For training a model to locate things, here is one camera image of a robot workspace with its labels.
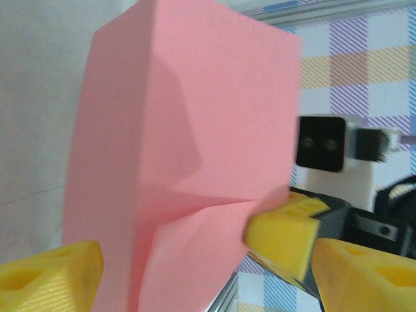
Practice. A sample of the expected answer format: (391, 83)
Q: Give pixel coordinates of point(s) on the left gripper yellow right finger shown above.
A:
(367, 282)

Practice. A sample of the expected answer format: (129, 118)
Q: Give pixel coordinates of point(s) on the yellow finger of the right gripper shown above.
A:
(307, 204)
(279, 243)

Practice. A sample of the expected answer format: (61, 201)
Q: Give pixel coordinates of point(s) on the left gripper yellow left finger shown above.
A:
(48, 286)

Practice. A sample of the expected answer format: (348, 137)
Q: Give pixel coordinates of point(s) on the pink paper sheet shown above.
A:
(146, 130)

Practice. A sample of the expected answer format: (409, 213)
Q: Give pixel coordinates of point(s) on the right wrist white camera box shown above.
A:
(321, 143)

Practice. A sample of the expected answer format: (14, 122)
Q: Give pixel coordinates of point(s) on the aluminium side rail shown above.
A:
(224, 295)

